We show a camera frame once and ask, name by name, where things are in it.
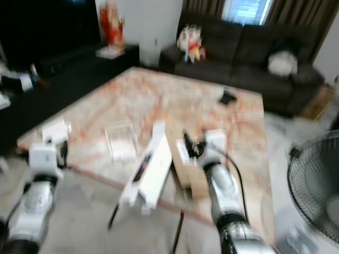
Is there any black flat television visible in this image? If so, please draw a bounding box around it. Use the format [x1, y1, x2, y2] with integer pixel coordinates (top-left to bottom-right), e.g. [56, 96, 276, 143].
[0, 0, 99, 69]

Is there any white fluffy cushion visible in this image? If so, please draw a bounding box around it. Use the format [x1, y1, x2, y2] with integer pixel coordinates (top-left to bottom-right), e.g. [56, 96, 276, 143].
[267, 50, 299, 77]

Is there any marble pattern folding table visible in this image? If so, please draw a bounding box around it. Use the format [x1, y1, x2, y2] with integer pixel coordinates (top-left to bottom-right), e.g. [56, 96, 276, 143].
[17, 66, 276, 249]

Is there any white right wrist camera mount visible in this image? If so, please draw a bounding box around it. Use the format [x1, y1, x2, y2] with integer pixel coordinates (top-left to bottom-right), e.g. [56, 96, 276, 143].
[204, 130, 227, 159]

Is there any black wire cage fan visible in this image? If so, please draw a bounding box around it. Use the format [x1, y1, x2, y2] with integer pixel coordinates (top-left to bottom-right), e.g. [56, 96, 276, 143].
[287, 132, 339, 244]

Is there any white and red plush toy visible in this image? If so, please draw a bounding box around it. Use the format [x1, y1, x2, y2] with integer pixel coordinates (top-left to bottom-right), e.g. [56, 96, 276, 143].
[177, 25, 206, 63]

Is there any dark fabric sofa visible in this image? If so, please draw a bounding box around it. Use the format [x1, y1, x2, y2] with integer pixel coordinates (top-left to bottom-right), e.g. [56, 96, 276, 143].
[159, 13, 324, 117]

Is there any long black TV console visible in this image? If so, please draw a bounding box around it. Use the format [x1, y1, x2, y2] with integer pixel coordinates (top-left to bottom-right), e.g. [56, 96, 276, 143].
[0, 45, 141, 154]

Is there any red and gold figurine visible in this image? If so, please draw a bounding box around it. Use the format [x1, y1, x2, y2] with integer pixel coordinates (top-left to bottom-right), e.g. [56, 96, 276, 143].
[102, 3, 125, 48]

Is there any bright window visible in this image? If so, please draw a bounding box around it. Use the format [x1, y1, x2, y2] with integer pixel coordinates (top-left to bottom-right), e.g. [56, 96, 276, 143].
[222, 0, 273, 26]

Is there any brown wooden box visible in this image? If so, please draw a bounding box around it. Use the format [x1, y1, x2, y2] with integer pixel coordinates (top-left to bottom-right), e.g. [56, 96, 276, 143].
[299, 85, 334, 121]

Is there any clear plastic box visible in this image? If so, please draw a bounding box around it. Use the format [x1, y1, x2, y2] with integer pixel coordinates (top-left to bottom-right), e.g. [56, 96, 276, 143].
[105, 122, 138, 162]

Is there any thin printed booklet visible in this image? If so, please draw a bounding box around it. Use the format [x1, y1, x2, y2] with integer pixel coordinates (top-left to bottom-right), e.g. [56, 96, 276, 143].
[96, 45, 125, 59]

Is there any small black flat item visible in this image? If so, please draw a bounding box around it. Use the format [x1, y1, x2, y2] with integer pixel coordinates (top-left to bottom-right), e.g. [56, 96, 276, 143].
[220, 90, 238, 105]

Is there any brown cardboard packaging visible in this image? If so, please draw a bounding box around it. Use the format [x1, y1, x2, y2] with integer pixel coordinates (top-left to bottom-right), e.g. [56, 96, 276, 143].
[167, 138, 215, 202]

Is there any long white cardboard box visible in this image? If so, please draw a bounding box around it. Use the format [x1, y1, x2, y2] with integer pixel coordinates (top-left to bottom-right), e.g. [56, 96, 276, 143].
[119, 121, 173, 215]

